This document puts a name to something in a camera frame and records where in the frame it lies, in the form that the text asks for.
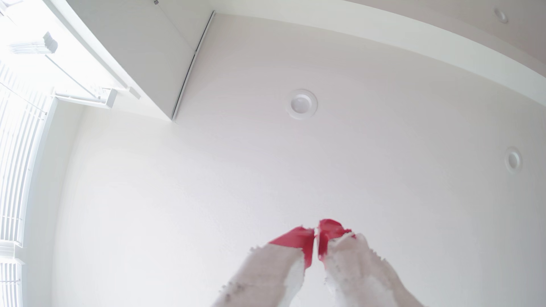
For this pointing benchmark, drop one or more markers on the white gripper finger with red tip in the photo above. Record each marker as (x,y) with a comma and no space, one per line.
(273,273)
(358,273)

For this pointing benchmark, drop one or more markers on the round recessed ceiling light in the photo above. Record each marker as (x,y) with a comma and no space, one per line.
(513,160)
(500,15)
(301,104)

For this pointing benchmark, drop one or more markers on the white window blinds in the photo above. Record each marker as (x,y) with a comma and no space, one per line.
(17,170)

